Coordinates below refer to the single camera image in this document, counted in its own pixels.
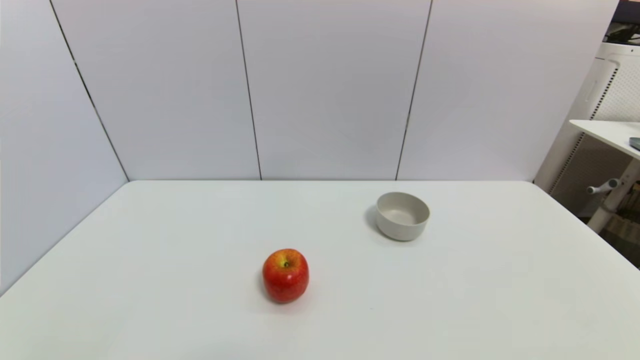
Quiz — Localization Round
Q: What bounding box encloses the red apple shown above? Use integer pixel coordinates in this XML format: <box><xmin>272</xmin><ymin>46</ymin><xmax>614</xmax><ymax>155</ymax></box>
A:
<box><xmin>262</xmin><ymin>248</ymin><xmax>310</xmax><ymax>304</ymax></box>

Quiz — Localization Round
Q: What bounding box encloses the beige ceramic bowl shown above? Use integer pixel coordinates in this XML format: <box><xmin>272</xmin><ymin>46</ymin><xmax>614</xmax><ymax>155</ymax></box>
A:
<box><xmin>375</xmin><ymin>192</ymin><xmax>431</xmax><ymax>242</ymax></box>

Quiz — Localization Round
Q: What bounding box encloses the white side desk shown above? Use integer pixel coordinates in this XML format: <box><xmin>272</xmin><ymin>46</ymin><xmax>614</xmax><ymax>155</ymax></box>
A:
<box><xmin>569</xmin><ymin>119</ymin><xmax>640</xmax><ymax>235</ymax></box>

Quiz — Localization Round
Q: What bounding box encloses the white perforated air purifier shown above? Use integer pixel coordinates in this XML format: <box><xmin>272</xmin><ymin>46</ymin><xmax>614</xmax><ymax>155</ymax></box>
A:
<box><xmin>533</xmin><ymin>42</ymin><xmax>640</xmax><ymax>218</ymax></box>

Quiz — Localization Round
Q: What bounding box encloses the grey desk crank handle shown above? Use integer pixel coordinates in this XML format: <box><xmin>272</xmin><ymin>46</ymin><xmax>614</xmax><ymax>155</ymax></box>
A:
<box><xmin>586</xmin><ymin>178</ymin><xmax>622</xmax><ymax>195</ymax></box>

